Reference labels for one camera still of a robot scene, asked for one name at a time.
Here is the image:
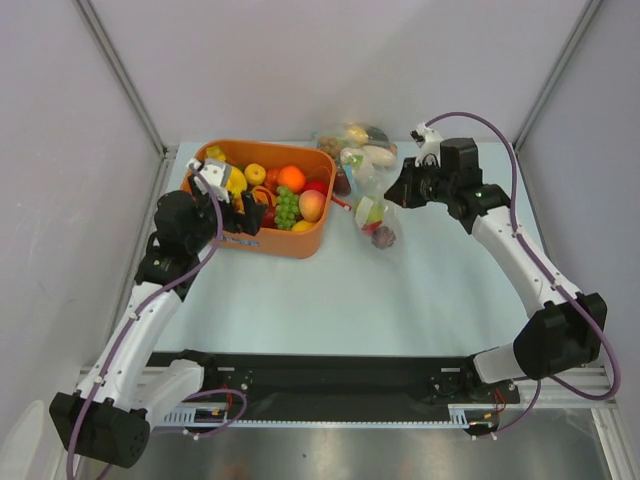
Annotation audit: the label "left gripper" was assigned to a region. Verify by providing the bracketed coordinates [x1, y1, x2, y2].
[186, 174, 267, 253]

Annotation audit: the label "clear zip top bag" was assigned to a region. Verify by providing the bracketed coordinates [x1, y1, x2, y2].
[352, 194, 401, 255]

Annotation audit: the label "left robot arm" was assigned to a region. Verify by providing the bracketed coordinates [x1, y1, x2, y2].
[49, 188, 248, 477]

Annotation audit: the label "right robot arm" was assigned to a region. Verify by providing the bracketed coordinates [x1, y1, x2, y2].
[385, 130, 607, 401]

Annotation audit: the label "yellow fake banana bunch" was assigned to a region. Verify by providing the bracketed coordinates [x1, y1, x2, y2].
[205, 146, 248, 199]

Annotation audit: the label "green fake grapes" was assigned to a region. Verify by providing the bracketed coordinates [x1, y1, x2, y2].
[274, 186, 301, 231]

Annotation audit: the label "yellow fake apple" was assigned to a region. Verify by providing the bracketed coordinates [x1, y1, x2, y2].
[244, 163, 267, 186]

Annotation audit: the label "green fake pear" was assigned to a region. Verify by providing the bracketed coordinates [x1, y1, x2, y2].
[365, 204, 385, 224]

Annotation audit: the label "red fake chili pepper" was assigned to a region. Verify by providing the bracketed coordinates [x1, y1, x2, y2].
[361, 221, 381, 236]

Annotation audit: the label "fake orange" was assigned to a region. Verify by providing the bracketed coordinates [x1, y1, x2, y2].
[277, 165, 306, 194]

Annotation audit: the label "fake lemon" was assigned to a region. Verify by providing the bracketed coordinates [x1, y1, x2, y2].
[291, 220, 316, 233]

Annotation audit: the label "fake peach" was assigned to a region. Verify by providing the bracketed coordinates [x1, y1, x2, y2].
[299, 190, 326, 223]

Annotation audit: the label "dark red fake plum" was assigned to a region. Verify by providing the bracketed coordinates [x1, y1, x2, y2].
[333, 171, 352, 197]

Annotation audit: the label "red fake apple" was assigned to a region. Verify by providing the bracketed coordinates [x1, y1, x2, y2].
[303, 180, 329, 196]

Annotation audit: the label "orange plastic bin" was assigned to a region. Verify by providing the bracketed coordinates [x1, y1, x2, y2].
[193, 139, 336, 259]

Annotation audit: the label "yellow fake pepper ring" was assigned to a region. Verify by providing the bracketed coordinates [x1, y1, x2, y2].
[249, 185, 277, 211]

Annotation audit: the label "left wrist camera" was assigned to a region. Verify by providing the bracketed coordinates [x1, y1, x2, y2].
[187, 158, 232, 203]

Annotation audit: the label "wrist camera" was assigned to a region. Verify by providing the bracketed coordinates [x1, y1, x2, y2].
[410, 123, 443, 164]
[187, 158, 232, 203]

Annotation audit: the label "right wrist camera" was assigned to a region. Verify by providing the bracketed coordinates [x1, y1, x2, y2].
[410, 123, 443, 164]

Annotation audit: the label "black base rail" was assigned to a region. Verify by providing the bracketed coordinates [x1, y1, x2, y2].
[147, 350, 520, 424]

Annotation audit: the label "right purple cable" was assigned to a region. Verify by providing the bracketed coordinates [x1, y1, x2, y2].
[424, 111, 623, 441]

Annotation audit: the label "purple cable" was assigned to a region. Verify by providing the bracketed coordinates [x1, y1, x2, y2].
[66, 169, 249, 480]
[424, 111, 623, 441]

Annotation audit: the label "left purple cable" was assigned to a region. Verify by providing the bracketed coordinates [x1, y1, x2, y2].
[66, 169, 249, 480]

